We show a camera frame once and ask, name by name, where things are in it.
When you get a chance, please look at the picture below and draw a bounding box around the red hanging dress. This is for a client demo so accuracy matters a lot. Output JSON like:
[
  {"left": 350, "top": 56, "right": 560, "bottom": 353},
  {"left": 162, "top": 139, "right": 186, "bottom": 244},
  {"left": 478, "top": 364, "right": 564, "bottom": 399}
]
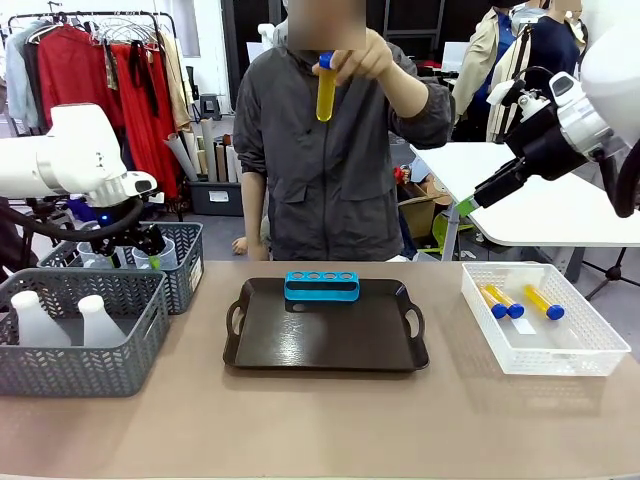
[{"left": 36, "top": 24, "right": 126, "bottom": 132}]

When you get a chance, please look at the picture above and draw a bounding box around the grey woven plastic basket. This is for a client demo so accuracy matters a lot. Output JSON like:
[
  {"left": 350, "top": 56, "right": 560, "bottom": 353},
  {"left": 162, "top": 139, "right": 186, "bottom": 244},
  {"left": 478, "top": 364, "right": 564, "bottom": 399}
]
[
  {"left": 37, "top": 221, "right": 206, "bottom": 316},
  {"left": 0, "top": 267, "right": 171, "bottom": 399}
]

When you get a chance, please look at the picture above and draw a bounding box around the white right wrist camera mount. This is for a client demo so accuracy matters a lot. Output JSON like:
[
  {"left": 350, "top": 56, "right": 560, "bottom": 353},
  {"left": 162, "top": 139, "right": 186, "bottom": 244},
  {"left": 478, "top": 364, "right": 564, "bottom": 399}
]
[{"left": 486, "top": 78, "right": 552, "bottom": 124}]

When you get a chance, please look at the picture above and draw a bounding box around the light grey hanging garment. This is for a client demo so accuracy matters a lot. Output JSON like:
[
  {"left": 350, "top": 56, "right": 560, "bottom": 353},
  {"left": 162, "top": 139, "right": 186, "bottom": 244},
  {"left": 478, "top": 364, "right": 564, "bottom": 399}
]
[{"left": 3, "top": 28, "right": 42, "bottom": 132}]

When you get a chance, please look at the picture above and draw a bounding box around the clear plastic measuring beaker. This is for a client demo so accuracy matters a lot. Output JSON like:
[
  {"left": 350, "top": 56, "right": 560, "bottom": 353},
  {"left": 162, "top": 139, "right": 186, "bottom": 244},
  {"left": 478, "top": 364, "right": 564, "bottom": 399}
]
[
  {"left": 130, "top": 238, "right": 180, "bottom": 270},
  {"left": 76, "top": 240, "right": 121, "bottom": 270}
]

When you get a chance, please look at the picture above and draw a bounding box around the person's left hand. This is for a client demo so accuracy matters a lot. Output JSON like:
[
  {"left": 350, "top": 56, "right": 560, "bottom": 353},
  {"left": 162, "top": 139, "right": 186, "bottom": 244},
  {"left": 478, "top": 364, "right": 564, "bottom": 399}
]
[{"left": 328, "top": 27, "right": 404, "bottom": 85}]

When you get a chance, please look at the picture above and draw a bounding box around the red hanging garment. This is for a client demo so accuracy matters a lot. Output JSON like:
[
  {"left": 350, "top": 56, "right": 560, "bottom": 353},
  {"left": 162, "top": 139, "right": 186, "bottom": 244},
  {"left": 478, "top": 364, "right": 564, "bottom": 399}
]
[{"left": 110, "top": 42, "right": 182, "bottom": 200}]

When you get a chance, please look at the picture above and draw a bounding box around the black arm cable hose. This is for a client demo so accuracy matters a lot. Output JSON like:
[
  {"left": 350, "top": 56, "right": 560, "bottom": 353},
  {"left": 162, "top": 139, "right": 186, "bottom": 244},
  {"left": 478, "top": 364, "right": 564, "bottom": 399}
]
[
  {"left": 597, "top": 148, "right": 640, "bottom": 220},
  {"left": 0, "top": 198, "right": 147, "bottom": 244}
]

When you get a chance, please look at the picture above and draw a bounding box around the dark brown serving tray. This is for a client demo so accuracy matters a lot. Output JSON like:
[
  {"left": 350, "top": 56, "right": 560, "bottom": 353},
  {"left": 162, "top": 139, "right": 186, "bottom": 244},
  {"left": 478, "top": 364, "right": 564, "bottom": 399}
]
[{"left": 222, "top": 277, "right": 431, "bottom": 373}]

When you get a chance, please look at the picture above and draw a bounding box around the yellow tube with blue cap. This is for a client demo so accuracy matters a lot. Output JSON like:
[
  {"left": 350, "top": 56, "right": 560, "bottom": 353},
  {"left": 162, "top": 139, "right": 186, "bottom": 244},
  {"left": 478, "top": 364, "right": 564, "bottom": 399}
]
[
  {"left": 314, "top": 51, "right": 338, "bottom": 123},
  {"left": 485, "top": 284, "right": 526, "bottom": 321},
  {"left": 478, "top": 284, "right": 508, "bottom": 320},
  {"left": 523, "top": 283, "right": 567, "bottom": 322}
]

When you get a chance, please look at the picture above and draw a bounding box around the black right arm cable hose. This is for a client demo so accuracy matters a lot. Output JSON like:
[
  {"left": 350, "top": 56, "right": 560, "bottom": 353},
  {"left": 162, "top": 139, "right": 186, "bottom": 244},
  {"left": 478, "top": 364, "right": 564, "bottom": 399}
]
[{"left": 597, "top": 148, "right": 640, "bottom": 220}]

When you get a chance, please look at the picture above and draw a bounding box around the grey paper roll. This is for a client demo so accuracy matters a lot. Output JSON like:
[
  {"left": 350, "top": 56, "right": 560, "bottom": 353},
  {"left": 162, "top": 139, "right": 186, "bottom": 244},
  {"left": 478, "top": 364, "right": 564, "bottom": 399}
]
[{"left": 164, "top": 131, "right": 200, "bottom": 183}]

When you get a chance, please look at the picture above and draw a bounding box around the person's right forearm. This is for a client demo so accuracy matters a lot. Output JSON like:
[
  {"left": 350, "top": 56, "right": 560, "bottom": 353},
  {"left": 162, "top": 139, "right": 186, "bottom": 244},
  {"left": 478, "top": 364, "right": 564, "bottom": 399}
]
[{"left": 241, "top": 169, "right": 272, "bottom": 262}]

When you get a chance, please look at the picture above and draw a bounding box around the brown cardboard box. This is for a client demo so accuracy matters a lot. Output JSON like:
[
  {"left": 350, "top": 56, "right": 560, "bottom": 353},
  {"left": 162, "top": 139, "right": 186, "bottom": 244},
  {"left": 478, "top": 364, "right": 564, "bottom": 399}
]
[{"left": 398, "top": 181, "right": 452, "bottom": 242}]

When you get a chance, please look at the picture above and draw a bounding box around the dark grey storage bin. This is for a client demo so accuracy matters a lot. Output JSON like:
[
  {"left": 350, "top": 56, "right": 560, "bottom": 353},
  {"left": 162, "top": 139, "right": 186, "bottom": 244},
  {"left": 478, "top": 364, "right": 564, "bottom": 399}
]
[{"left": 188, "top": 180, "right": 245, "bottom": 218}]

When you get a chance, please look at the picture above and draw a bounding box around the black metal clothes rack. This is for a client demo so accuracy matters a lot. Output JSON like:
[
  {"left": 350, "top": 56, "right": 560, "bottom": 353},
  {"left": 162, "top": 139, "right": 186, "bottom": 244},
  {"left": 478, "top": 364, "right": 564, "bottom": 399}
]
[{"left": 6, "top": 10, "right": 185, "bottom": 222}]

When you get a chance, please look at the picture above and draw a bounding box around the white background table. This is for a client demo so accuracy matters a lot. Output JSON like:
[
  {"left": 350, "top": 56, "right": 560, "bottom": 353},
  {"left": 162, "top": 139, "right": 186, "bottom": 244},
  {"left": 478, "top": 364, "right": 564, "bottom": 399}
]
[{"left": 409, "top": 141, "right": 640, "bottom": 263}]

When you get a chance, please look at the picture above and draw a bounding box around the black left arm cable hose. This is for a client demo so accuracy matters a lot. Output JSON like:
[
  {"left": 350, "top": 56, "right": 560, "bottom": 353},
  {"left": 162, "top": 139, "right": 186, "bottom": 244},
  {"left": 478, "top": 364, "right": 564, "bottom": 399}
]
[{"left": 0, "top": 198, "right": 147, "bottom": 244}]

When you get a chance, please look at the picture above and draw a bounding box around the background person beige coat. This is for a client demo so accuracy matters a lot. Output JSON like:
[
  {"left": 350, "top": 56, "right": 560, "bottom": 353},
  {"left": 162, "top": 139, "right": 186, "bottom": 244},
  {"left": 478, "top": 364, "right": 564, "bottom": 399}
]
[{"left": 451, "top": 3, "right": 522, "bottom": 144}]

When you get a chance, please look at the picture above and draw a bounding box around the blue test tube rack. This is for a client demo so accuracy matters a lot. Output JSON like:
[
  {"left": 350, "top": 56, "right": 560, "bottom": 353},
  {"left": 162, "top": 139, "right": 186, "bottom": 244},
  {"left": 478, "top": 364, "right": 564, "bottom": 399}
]
[{"left": 283, "top": 269, "right": 363, "bottom": 306}]

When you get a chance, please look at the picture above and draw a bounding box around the black tripod stand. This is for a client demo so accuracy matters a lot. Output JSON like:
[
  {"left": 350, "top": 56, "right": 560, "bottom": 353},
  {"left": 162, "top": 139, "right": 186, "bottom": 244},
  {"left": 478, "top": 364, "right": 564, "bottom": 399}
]
[{"left": 583, "top": 247, "right": 640, "bottom": 302}]

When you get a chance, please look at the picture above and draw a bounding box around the white plastic conical flask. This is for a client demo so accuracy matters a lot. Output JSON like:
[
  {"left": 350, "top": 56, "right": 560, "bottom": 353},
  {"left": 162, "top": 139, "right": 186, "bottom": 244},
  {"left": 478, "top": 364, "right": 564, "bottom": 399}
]
[
  {"left": 9, "top": 290, "right": 73, "bottom": 348},
  {"left": 77, "top": 294, "right": 128, "bottom": 348}
]

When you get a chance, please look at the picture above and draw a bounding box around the person's grey jacket torso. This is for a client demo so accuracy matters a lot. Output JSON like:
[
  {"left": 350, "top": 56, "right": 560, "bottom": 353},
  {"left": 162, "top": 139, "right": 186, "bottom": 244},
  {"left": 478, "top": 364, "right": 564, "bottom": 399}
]
[{"left": 232, "top": 39, "right": 456, "bottom": 262}]

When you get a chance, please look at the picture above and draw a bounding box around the grey step stool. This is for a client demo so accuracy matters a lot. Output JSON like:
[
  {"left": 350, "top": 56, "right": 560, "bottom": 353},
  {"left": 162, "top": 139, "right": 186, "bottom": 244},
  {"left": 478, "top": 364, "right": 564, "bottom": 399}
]
[{"left": 199, "top": 93, "right": 223, "bottom": 121}]

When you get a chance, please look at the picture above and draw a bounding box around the green chair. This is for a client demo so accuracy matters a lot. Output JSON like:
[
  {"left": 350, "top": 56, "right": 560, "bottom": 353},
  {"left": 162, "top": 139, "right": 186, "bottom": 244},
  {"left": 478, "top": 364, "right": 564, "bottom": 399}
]
[{"left": 431, "top": 211, "right": 474, "bottom": 250}]

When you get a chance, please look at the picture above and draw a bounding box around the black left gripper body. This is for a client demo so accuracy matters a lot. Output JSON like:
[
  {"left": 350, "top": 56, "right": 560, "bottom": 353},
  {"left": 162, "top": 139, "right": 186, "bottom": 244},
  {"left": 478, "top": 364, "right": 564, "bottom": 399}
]
[{"left": 92, "top": 223, "right": 167, "bottom": 256}]

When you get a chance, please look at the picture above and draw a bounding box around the background person navy top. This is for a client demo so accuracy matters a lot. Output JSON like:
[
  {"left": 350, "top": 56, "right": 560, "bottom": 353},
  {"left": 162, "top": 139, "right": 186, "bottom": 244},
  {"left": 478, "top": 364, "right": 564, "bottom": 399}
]
[{"left": 528, "top": 0, "right": 584, "bottom": 97}]

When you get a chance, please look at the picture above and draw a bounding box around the white perforated plastic basket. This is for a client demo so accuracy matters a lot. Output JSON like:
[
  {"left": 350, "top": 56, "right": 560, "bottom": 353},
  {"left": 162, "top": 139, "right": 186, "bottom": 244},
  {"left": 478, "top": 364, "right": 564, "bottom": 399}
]
[{"left": 460, "top": 261, "right": 633, "bottom": 377}]

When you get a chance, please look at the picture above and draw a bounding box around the person's left forearm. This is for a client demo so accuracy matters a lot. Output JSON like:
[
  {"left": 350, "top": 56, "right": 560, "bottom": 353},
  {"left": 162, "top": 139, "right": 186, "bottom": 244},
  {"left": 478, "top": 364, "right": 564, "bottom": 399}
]
[{"left": 385, "top": 59, "right": 431, "bottom": 121}]

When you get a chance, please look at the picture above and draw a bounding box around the pile of clothes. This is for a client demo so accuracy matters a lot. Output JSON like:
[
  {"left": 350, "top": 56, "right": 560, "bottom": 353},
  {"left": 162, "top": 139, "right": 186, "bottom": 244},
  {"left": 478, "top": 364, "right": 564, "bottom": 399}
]
[{"left": 63, "top": 195, "right": 99, "bottom": 224}]

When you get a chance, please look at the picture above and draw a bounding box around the brown cardboard roll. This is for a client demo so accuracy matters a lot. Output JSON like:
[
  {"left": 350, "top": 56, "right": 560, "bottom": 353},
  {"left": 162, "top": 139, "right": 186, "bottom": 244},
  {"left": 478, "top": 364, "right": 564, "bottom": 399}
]
[{"left": 214, "top": 141, "right": 229, "bottom": 184}]

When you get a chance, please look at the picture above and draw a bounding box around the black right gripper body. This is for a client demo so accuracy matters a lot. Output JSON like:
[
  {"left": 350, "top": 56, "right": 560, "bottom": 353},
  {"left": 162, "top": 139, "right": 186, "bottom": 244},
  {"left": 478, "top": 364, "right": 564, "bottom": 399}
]
[{"left": 503, "top": 115, "right": 590, "bottom": 182}]

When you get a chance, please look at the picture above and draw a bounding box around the beige hanging garment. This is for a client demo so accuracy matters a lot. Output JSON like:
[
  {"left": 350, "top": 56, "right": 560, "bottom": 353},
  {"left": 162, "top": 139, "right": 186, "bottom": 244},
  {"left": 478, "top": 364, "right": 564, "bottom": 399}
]
[{"left": 158, "top": 32, "right": 194, "bottom": 134}]

